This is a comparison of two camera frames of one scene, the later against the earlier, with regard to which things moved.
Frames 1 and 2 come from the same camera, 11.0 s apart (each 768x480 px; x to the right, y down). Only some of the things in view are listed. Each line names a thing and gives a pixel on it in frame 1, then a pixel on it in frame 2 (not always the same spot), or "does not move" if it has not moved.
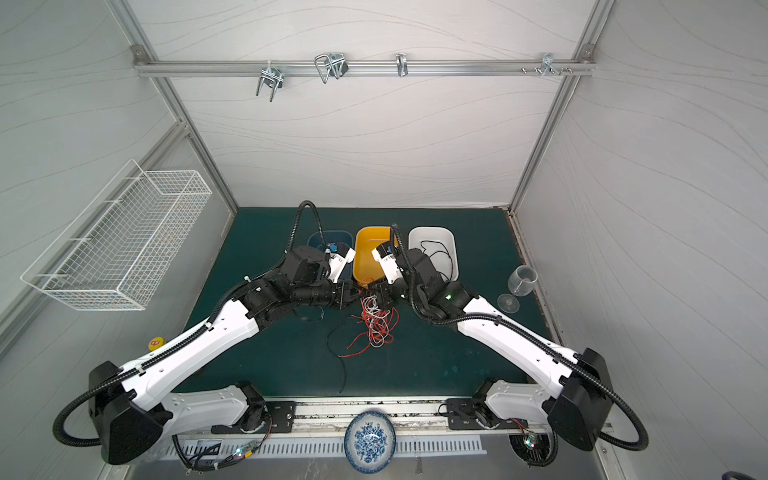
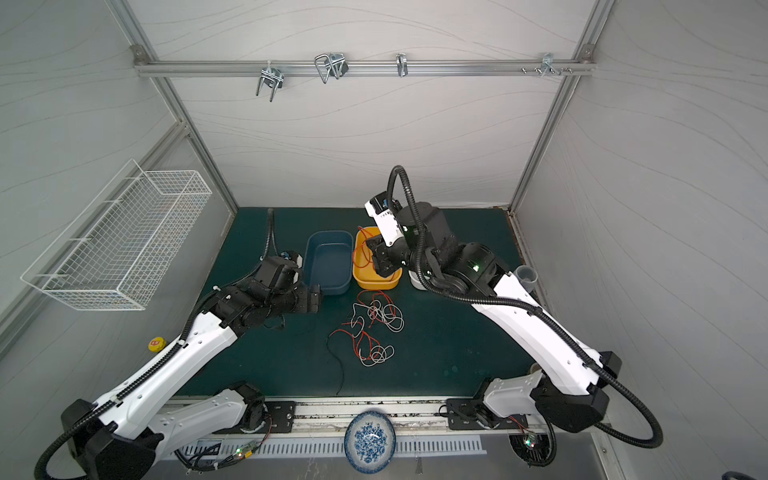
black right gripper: [387, 292] -> [380, 258]
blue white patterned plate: [370, 441] does not move
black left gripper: [343, 298] -> [304, 305]
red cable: [379, 324] -> [365, 232]
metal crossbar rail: [364, 67] does not move
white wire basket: [113, 253] does not move
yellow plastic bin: [366, 265] does not move
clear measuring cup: [522, 280] does not move
